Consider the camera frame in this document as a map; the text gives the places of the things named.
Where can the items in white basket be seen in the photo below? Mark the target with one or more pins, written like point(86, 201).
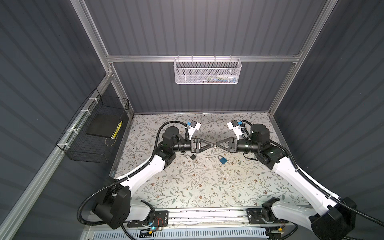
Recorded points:
point(231, 79)

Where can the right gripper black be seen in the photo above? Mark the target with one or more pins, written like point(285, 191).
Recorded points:
point(231, 147)

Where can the white wire mesh basket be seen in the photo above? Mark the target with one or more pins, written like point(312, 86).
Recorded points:
point(187, 70)

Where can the floral table mat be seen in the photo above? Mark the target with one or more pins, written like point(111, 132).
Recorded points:
point(204, 182)

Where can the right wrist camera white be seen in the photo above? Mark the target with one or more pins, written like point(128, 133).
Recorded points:
point(236, 127)

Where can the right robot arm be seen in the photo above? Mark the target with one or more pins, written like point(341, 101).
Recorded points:
point(328, 216)

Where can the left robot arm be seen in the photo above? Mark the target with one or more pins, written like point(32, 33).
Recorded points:
point(115, 206)

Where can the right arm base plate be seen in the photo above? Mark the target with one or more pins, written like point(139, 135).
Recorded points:
point(255, 217)

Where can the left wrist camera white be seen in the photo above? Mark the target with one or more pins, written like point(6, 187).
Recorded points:
point(192, 127)

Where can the yellow tool in basket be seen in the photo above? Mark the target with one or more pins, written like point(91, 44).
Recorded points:
point(114, 135)

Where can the blue padlock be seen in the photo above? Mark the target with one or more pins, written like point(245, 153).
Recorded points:
point(222, 159)

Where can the white vented panel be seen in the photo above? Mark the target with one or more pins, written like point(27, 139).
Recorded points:
point(202, 233)

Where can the black box in basket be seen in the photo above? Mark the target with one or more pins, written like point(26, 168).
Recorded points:
point(103, 126)

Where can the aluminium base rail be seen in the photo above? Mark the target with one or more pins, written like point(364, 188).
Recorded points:
point(207, 217)

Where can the black wire basket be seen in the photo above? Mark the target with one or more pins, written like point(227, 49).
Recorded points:
point(78, 146)

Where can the small black padlock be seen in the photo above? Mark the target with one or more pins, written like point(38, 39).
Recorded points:
point(191, 157)

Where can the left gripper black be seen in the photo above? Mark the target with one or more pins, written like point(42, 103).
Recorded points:
point(195, 143)

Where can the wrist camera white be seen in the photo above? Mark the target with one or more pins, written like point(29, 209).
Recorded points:
point(192, 127)
point(236, 127)

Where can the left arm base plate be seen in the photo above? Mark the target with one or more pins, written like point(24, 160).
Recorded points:
point(158, 218)

